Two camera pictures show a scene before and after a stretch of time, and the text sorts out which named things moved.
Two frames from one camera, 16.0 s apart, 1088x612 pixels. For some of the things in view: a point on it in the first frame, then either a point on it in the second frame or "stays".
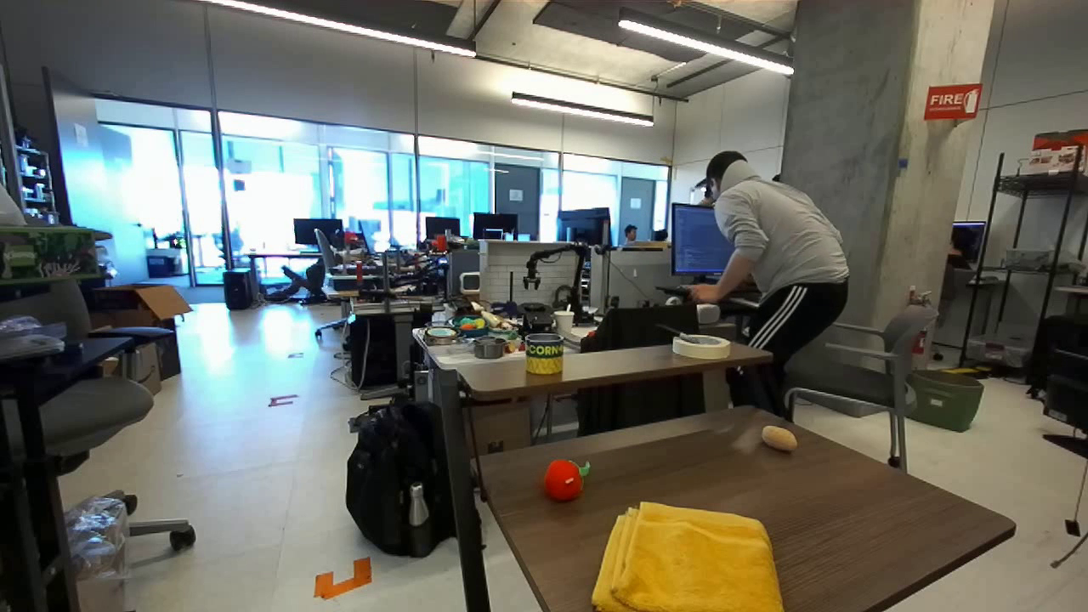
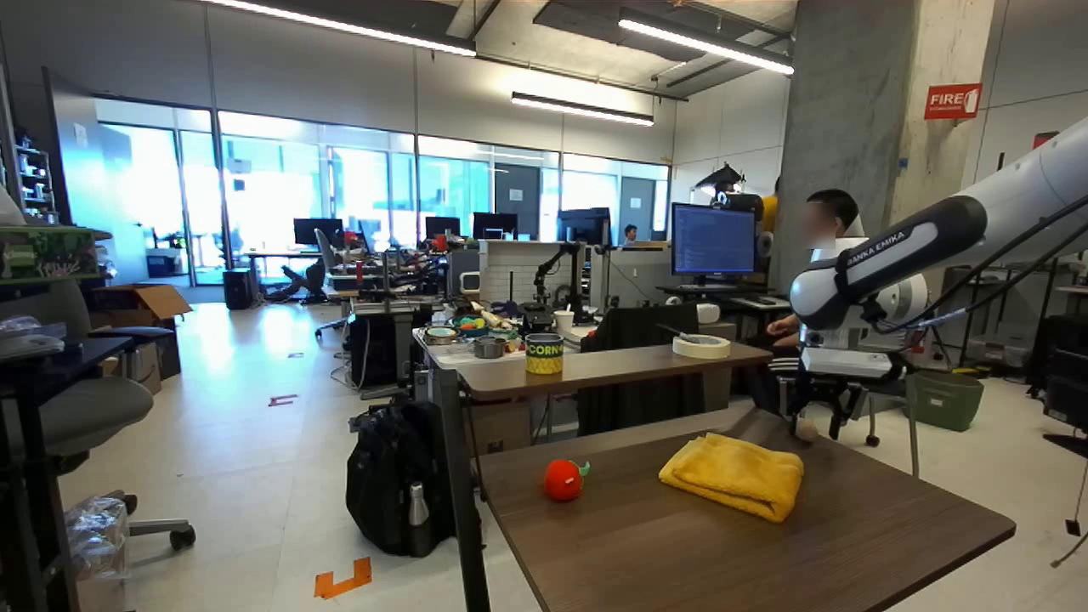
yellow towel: [683, 560] -> [745, 478]
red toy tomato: [564, 478] stays
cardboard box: [133, 307] stays
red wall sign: [954, 99] stays
